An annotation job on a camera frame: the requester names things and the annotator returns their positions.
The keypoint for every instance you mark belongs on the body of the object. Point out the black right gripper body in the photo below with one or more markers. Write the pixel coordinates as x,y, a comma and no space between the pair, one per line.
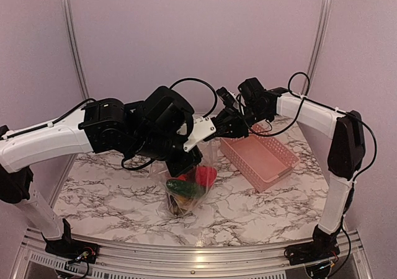
242,130

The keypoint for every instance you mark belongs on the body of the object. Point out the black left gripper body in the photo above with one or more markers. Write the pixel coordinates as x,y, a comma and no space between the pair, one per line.
157,147

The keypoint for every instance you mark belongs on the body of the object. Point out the green cucumber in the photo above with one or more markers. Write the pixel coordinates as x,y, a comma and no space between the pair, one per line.
185,189

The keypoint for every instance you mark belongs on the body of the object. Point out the red apple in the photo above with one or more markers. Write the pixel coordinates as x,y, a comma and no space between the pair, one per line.
205,176

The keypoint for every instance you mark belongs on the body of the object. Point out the clear pink zip top bag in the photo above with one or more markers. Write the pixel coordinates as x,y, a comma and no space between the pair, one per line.
159,172

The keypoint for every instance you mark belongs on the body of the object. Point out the dark purple eggplant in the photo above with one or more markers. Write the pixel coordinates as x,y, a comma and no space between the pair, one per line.
179,205

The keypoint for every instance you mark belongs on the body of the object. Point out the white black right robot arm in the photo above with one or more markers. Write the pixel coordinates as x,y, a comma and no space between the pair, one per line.
345,153

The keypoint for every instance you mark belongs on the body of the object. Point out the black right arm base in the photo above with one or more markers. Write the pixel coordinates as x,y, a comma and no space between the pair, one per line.
321,247

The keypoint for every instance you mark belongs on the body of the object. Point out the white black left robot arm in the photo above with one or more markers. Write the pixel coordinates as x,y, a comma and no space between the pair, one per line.
95,126

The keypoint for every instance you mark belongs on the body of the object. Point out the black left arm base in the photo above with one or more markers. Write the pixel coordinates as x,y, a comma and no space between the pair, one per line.
72,249

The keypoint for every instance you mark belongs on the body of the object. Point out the pink perforated plastic basket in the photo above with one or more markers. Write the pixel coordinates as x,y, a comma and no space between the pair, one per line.
262,161

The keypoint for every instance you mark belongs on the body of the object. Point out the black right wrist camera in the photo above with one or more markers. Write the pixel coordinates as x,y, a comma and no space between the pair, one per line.
252,91

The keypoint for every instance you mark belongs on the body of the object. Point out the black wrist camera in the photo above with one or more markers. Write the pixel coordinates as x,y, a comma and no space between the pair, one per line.
166,110
252,91

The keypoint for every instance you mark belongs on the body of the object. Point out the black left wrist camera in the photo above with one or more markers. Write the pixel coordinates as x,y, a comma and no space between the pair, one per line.
166,110

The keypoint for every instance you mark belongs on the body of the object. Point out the aluminium frame post right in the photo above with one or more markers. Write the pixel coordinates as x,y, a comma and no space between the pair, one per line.
324,15

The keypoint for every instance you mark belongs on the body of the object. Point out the aluminium frame post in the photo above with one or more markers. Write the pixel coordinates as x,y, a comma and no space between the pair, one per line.
324,15
73,44

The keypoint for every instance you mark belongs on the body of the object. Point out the aluminium front rail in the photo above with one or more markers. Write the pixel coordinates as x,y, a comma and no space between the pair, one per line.
129,260

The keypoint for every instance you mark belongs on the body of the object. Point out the aluminium frame post left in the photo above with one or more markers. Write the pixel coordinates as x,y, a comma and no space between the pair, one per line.
73,44

